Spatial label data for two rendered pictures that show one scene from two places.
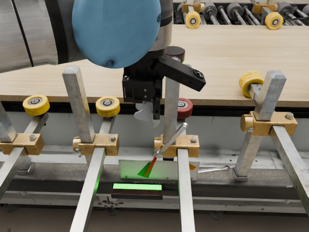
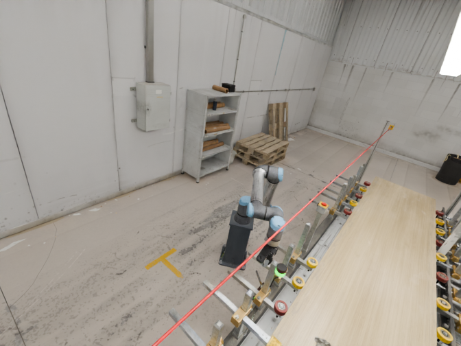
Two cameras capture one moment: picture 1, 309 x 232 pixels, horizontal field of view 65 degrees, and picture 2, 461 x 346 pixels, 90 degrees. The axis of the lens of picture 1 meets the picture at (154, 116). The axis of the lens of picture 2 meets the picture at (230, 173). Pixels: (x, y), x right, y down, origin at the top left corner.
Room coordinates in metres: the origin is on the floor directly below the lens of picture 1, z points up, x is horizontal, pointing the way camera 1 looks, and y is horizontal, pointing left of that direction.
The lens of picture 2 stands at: (0.77, -1.09, 2.21)
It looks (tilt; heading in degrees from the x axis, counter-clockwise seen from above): 28 degrees down; 123
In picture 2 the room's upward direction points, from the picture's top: 10 degrees clockwise
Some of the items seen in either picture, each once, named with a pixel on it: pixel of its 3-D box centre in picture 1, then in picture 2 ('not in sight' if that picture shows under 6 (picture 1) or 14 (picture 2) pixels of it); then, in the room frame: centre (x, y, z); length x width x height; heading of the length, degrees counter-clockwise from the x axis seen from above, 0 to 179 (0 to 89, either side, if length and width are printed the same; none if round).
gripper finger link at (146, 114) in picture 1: (146, 115); not in sight; (0.43, 0.02, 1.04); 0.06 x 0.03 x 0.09; 88
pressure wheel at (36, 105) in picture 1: (39, 113); (310, 266); (0.67, 0.41, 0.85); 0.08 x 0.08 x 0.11
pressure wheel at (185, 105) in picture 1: (180, 115); (279, 311); (0.65, -0.09, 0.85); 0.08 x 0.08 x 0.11
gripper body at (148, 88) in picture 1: (144, 72); (269, 248); (0.44, 0.02, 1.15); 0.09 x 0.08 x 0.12; 88
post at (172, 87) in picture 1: (169, 133); (265, 287); (0.52, -0.04, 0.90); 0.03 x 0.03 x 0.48; 88
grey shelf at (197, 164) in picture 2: not in sight; (210, 134); (-1.88, 2.05, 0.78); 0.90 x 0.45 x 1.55; 90
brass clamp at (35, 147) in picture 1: (19, 143); (295, 255); (0.53, 0.43, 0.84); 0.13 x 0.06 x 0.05; 88
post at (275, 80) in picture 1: (251, 142); (241, 318); (0.51, -0.29, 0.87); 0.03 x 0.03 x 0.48; 88
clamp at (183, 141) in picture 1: (175, 145); (263, 295); (0.52, -0.07, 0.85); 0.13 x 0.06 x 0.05; 88
